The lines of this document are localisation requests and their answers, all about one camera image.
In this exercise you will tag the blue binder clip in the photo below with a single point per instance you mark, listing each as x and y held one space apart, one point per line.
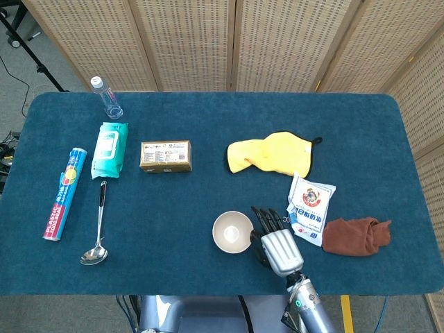
292 218

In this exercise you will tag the gold wrapped rectangular box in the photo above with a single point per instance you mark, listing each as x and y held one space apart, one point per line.
166 156

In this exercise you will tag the blue felt table cover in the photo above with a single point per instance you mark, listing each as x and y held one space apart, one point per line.
173 208

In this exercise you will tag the blue tube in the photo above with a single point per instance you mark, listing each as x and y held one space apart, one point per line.
66 197

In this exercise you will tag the white sugar bag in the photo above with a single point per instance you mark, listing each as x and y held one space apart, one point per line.
310 204

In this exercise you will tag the green wet wipes pack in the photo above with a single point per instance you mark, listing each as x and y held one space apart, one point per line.
108 152

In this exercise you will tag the yellow cloth with black trim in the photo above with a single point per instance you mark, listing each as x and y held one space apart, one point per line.
274 152

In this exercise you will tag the blue-grey robot torso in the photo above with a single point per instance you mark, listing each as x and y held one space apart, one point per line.
208 315

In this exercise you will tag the black tripod stand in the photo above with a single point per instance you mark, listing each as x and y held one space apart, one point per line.
38 64

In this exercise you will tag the clear plastic water bottle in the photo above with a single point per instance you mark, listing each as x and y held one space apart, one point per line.
109 100

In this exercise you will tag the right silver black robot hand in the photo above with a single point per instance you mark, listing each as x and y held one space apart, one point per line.
281 246

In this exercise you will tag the brown cloth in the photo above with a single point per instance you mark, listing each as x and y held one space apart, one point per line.
354 236

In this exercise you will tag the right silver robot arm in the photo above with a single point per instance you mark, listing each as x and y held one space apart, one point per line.
312 308

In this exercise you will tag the woven wooden folding screen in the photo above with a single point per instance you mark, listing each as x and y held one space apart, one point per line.
194 41

